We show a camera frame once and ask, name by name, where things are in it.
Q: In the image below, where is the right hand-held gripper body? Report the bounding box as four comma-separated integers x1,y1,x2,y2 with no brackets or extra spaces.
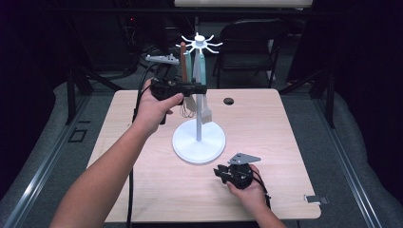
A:
221,152,262,191

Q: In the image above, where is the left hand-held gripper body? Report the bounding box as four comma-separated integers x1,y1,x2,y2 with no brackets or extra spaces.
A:
144,53,192,102

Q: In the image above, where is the teal handled white spatula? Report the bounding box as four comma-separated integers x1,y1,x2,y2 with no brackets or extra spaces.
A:
184,49,198,113

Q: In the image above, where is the wooden handled wire whisk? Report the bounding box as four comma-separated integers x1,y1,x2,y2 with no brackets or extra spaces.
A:
179,41,197,120

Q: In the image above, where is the white utensil rack stand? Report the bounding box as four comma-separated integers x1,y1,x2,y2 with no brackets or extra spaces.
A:
171,31,227,165

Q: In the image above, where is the person's right hand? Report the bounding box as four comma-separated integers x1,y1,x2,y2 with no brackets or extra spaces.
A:
225,163,269,211

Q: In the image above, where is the person's left hand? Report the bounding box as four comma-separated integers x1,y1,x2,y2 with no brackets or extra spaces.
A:
132,78,185,136

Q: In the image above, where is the black folding chair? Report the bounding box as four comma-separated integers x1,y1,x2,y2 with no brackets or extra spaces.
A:
212,19,288,89

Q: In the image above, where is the black metal stand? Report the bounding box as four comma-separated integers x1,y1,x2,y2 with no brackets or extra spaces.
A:
278,67,337,129
65,66,125,126

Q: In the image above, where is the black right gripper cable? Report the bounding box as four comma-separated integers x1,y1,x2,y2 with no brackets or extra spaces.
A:
251,170,273,211

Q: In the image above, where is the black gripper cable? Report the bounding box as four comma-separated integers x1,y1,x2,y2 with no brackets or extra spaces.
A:
251,170,273,211
125,62,160,228

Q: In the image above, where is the grey metal table bracket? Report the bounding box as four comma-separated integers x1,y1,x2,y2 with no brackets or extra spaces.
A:
304,194,330,205

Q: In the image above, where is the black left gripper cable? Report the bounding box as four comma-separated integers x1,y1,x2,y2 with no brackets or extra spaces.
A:
125,62,160,228

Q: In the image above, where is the aluminium floor rail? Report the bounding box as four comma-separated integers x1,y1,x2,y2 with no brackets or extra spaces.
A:
2,94,93,228
312,98,385,228

